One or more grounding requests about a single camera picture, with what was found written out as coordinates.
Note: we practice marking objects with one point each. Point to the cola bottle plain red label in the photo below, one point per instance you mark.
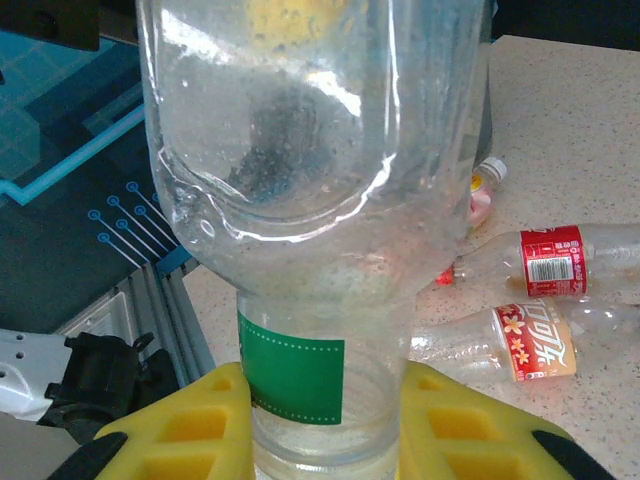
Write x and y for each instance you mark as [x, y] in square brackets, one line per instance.
[550, 260]

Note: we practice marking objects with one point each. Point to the pink peach tea bottle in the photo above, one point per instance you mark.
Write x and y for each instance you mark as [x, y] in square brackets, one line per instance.
[492, 170]

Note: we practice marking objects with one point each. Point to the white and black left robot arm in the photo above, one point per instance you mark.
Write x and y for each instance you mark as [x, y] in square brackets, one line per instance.
[25, 375]

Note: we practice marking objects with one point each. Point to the aluminium side rail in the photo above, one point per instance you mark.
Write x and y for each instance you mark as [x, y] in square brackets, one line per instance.
[160, 310]

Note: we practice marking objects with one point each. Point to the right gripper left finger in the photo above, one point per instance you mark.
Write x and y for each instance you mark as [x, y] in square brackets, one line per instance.
[125, 445]

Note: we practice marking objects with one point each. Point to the clear bottle green label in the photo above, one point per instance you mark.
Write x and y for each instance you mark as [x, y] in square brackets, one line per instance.
[300, 150]

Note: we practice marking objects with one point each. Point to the cola bottle flower label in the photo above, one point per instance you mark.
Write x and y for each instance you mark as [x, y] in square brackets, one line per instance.
[535, 340]

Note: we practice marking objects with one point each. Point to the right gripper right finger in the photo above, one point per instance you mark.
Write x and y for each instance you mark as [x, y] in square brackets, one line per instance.
[500, 450]

